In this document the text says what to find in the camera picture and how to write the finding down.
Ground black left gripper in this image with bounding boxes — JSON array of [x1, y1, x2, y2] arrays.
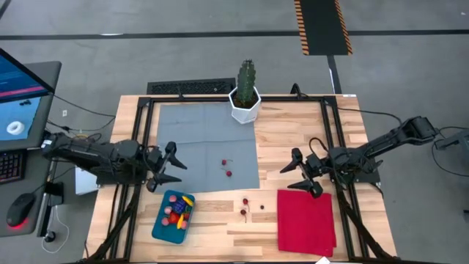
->
[[142, 141, 188, 193]]

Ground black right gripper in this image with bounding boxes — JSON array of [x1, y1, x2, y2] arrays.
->
[[279, 147, 333, 199]]

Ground teal plastic tupperware container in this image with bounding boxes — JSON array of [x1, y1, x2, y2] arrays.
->
[[151, 188, 196, 246]]

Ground red folded cloth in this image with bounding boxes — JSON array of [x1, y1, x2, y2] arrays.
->
[[276, 188, 338, 258]]

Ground grey cloth mat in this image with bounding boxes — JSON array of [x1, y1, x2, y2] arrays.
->
[[155, 101, 262, 195]]

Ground white box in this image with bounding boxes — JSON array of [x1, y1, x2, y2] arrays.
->
[[74, 166, 101, 197]]

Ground white hexagonal plant pot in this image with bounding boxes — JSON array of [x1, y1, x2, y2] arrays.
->
[[227, 85, 262, 125]]

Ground green cactus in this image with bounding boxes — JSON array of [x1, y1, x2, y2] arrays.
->
[[235, 58, 258, 106]]

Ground dark grey desk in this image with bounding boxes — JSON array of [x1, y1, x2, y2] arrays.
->
[[0, 60, 64, 238]]

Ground black floor mat orange stripes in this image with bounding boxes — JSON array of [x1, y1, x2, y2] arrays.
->
[[293, 0, 354, 57]]

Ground black computer mouse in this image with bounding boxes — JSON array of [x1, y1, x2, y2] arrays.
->
[[5, 192, 37, 229]]

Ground grey box device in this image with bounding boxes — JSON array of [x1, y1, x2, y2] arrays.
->
[[435, 128, 469, 157]]

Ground black keyboard red backlight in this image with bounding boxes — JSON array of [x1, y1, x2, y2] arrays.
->
[[0, 149, 28, 186]]

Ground dark monitor with blue screen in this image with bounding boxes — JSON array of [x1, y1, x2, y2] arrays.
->
[[0, 47, 63, 153]]

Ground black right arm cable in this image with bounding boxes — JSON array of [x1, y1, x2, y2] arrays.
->
[[308, 136, 333, 163]]

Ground black aluminium table frame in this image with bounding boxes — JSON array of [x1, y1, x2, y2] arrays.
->
[[82, 92, 401, 264]]

